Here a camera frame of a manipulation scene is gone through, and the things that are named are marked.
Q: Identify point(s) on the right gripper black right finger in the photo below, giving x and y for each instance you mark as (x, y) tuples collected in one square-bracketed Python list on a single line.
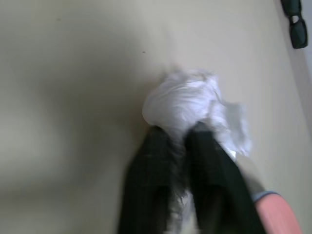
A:
[(219, 185)]

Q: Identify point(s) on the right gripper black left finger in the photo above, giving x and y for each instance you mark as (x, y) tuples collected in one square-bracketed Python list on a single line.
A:
[(148, 182)]

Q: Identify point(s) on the pink plate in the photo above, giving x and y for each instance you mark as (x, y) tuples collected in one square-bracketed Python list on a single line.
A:
[(278, 214)]

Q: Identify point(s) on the white tissue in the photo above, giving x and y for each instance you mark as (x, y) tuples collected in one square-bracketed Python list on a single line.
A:
[(187, 104)]

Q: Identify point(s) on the blue plate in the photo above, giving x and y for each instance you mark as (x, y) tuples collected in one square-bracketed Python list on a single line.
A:
[(264, 195)]

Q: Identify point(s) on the black sunglasses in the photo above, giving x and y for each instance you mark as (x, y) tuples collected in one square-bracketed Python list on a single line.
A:
[(296, 26)]

